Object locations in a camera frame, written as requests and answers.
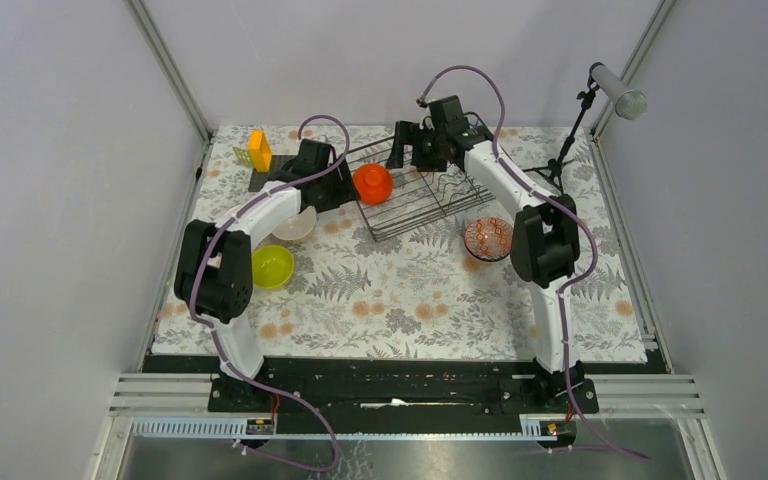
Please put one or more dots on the blue patterned bowl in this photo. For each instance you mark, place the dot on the blue patterned bowl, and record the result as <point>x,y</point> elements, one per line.
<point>489,238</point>

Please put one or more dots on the orange plastic block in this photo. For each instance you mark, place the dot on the orange plastic block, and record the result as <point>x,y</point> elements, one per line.
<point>259,151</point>

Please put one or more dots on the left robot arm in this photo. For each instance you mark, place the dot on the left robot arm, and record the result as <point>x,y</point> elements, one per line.
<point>214,274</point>

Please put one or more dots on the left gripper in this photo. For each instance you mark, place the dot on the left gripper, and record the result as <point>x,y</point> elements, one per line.
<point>345,188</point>

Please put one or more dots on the green mesh piece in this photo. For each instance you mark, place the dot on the green mesh piece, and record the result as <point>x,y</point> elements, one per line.
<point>242,156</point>

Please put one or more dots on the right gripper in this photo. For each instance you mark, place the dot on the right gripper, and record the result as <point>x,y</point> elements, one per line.
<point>410,134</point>

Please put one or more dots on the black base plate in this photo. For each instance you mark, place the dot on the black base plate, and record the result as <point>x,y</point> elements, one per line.
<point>379,396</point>

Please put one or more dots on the black mat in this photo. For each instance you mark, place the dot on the black mat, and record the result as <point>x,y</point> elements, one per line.
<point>271,173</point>

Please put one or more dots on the orange plastic bowl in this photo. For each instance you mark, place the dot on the orange plastic bowl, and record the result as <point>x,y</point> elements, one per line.
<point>373,183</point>

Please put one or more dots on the beige ceramic bowl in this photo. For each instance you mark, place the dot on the beige ceramic bowl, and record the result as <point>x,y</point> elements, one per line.
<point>297,228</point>

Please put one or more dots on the yellow plastic bowl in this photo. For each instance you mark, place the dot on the yellow plastic bowl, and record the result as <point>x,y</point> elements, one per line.
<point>273,267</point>

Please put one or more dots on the wire dish rack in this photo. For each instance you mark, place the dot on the wire dish rack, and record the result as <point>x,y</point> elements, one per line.
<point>421,198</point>

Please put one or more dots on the floral tablecloth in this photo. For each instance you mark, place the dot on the floral tablecloth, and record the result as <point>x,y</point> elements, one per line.
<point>419,294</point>

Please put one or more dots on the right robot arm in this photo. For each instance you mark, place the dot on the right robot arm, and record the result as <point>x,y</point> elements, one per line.
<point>545,238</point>

